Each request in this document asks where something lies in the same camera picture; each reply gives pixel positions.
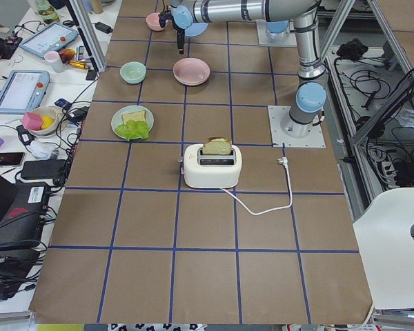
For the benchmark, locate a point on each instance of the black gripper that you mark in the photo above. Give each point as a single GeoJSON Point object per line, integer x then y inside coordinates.
{"type": "Point", "coordinates": [179, 33]}

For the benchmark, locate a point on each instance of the blue plate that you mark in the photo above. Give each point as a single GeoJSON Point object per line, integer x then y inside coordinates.
{"type": "Point", "coordinates": [196, 29]}

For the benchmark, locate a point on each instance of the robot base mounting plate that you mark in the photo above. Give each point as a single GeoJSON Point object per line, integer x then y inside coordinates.
{"type": "Point", "coordinates": [286, 133]}

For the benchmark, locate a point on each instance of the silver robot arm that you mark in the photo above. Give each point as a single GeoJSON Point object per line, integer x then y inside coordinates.
{"type": "Point", "coordinates": [311, 94]}

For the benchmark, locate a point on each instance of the pink bowl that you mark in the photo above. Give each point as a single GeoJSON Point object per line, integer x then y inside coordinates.
{"type": "Point", "coordinates": [153, 23]}

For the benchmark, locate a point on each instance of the pink plate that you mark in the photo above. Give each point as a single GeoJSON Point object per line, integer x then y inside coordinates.
{"type": "Point", "coordinates": [191, 71]}

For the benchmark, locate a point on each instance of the mint green bowl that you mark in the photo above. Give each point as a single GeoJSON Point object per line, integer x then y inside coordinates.
{"type": "Point", "coordinates": [133, 72]}

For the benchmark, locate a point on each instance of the bread slice on plate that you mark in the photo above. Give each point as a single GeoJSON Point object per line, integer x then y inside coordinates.
{"type": "Point", "coordinates": [134, 116]}

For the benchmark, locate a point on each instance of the lettuce leaf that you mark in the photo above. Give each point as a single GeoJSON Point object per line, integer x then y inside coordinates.
{"type": "Point", "coordinates": [133, 130]}

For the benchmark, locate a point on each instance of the green plate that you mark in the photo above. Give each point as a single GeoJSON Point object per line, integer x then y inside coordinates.
{"type": "Point", "coordinates": [117, 118]}

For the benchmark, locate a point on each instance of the toast slice in toaster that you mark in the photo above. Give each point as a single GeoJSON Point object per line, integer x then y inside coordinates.
{"type": "Point", "coordinates": [217, 146]}

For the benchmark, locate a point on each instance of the teach pendant tablet far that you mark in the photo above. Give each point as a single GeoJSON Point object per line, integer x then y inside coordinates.
{"type": "Point", "coordinates": [54, 37]}

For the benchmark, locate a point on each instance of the teach pendant tablet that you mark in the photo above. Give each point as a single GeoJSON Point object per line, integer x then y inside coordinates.
{"type": "Point", "coordinates": [23, 91]}
{"type": "Point", "coordinates": [54, 37]}

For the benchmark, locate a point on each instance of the pink cup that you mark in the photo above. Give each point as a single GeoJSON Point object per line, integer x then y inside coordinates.
{"type": "Point", "coordinates": [54, 61]}

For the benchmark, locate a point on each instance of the glass bottle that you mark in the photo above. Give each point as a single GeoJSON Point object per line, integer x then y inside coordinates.
{"type": "Point", "coordinates": [46, 11]}

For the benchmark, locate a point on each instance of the white toaster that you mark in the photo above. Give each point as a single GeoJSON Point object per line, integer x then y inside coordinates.
{"type": "Point", "coordinates": [211, 171]}

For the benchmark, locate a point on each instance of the beige bowl with toys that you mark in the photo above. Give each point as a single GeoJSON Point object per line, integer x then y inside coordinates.
{"type": "Point", "coordinates": [52, 111]}

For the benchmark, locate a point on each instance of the yellow lemon toy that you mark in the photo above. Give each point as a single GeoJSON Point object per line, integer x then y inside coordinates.
{"type": "Point", "coordinates": [47, 122]}

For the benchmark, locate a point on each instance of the teach pendant tablet near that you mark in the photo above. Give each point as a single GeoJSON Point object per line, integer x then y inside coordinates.
{"type": "Point", "coordinates": [23, 91]}

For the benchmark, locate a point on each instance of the pink cube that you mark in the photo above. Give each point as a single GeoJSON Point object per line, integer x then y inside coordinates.
{"type": "Point", "coordinates": [32, 121]}

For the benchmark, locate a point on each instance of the black smartphone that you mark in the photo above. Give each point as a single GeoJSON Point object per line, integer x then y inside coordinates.
{"type": "Point", "coordinates": [11, 159]}

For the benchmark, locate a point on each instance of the white chair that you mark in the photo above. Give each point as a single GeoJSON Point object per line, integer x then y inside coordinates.
{"type": "Point", "coordinates": [386, 247]}

